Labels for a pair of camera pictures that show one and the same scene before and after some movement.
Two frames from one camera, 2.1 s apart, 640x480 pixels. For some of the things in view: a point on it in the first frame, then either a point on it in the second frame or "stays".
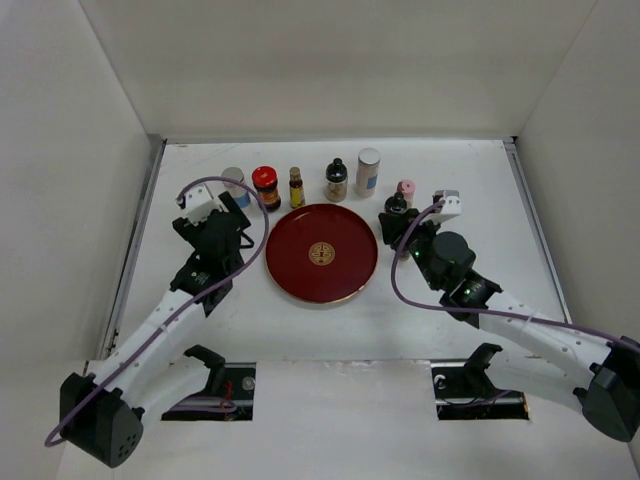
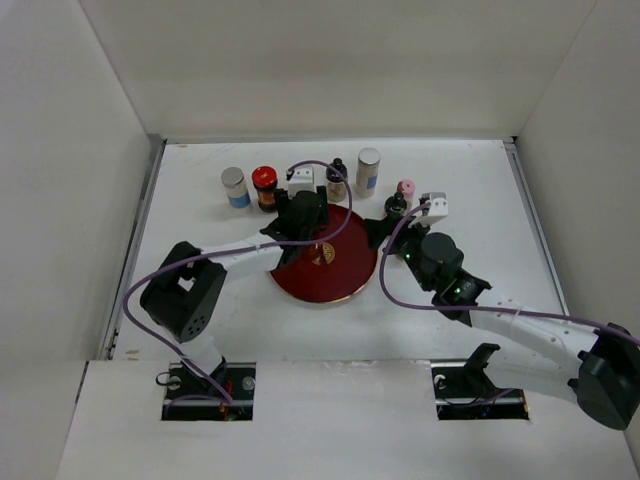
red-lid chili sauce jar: (264, 179) stays
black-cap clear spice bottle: (396, 204) stays
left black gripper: (189, 230) to (283, 201)
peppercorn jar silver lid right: (367, 172) stays
